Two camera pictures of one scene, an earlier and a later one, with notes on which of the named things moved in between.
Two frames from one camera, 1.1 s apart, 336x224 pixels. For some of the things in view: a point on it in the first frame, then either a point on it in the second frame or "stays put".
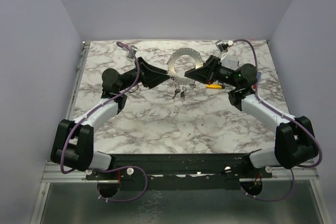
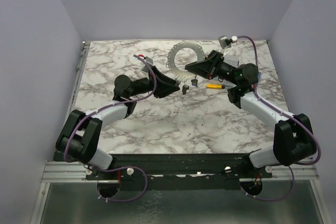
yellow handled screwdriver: (213, 86) stays put
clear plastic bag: (231, 62) stays put
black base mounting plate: (181, 171) stays put
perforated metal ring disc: (170, 64) → (170, 59)
